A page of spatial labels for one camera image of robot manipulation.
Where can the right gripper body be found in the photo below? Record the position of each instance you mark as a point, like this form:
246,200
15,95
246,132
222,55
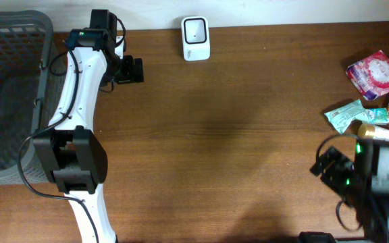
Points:
340,172

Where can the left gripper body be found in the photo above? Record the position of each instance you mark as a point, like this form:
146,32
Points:
123,69

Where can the white cream tube gold cap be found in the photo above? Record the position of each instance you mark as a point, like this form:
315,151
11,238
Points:
368,131

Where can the mint green wipes packet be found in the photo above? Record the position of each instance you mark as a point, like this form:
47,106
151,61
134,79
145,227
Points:
342,117

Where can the green white tissue pocket pack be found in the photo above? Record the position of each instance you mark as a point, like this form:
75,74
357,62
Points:
377,116

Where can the red floral tissue pack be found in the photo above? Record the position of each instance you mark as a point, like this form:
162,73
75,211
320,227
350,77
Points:
370,75

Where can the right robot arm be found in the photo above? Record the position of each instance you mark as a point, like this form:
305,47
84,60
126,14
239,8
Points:
361,183

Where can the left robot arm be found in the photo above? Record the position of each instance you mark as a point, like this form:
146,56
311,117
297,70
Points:
70,153

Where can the white barcode scanner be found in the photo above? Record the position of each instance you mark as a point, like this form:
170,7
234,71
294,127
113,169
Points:
195,38

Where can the grey plastic mesh basket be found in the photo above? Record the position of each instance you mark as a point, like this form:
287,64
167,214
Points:
29,94

